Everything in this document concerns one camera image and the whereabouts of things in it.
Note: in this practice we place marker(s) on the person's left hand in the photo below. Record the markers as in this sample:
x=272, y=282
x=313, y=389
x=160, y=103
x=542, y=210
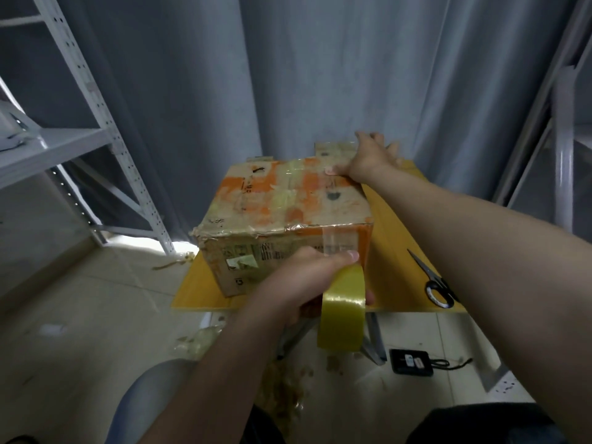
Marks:
x=305, y=282

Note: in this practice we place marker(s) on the person's right forearm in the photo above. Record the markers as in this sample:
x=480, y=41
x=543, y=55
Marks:
x=499, y=272

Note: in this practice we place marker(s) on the grey curtain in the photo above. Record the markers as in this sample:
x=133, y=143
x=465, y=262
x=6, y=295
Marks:
x=277, y=69

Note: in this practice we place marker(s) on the person's right hand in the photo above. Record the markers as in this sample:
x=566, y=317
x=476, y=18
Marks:
x=370, y=157

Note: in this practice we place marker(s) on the medium brown cardboard box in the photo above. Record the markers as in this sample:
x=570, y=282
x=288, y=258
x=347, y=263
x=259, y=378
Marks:
x=335, y=150

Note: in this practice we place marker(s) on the yellow wooden table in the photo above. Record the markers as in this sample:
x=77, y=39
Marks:
x=398, y=263

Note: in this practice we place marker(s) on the person's right leg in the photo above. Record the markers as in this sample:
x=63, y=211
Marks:
x=481, y=425

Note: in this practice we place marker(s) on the grey metal shelf unit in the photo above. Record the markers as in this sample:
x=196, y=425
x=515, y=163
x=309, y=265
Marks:
x=555, y=134
x=55, y=143

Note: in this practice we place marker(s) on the yellow tape roll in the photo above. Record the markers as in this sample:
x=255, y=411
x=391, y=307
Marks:
x=342, y=305

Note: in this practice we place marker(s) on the person's left forearm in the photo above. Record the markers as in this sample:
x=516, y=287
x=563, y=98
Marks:
x=208, y=383

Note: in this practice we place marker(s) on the black power adapter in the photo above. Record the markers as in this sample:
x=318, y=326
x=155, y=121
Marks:
x=411, y=361

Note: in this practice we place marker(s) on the large orange print cardboard box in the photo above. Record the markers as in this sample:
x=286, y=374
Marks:
x=268, y=198

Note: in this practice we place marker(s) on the tape scraps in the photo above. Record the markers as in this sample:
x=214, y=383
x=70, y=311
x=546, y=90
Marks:
x=282, y=383

